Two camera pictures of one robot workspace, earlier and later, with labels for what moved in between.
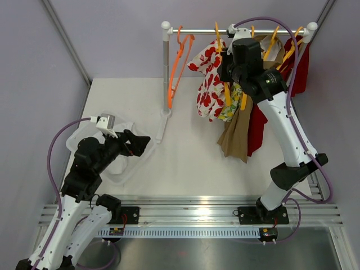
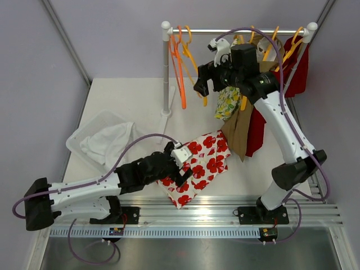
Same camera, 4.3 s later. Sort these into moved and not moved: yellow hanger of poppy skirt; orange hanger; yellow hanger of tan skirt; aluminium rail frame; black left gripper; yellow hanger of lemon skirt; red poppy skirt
Moved: red poppy skirt; orange hanger; black left gripper; yellow hanger of poppy skirt
Not moved: aluminium rail frame; yellow hanger of lemon skirt; yellow hanger of tan skirt
